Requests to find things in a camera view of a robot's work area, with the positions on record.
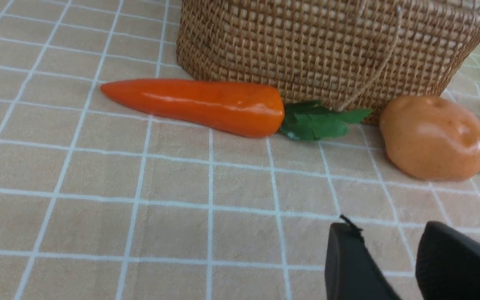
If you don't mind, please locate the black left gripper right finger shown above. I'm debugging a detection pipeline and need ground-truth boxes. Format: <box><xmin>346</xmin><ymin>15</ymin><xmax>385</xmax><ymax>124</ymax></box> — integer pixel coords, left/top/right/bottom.
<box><xmin>415</xmin><ymin>221</ymin><xmax>480</xmax><ymax>300</ymax></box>

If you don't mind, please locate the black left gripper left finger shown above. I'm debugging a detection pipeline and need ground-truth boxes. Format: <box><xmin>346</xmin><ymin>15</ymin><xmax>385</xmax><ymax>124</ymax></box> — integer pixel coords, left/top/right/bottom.
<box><xmin>325</xmin><ymin>215</ymin><xmax>400</xmax><ymax>300</ymax></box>

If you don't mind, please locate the tan toy potato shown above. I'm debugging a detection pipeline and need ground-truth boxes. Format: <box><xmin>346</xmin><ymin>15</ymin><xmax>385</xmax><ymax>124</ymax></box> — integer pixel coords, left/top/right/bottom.
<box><xmin>379</xmin><ymin>95</ymin><xmax>480</xmax><ymax>182</ymax></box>

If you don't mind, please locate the orange toy carrot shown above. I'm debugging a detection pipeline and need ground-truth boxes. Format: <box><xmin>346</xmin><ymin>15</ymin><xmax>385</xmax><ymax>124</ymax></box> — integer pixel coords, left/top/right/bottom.
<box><xmin>100</xmin><ymin>78</ymin><xmax>371</xmax><ymax>142</ymax></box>

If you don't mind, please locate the woven rattan basket green lining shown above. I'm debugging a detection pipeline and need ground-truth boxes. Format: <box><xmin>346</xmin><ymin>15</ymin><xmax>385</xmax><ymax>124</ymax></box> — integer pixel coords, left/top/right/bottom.
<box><xmin>176</xmin><ymin>0</ymin><xmax>480</xmax><ymax>126</ymax></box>

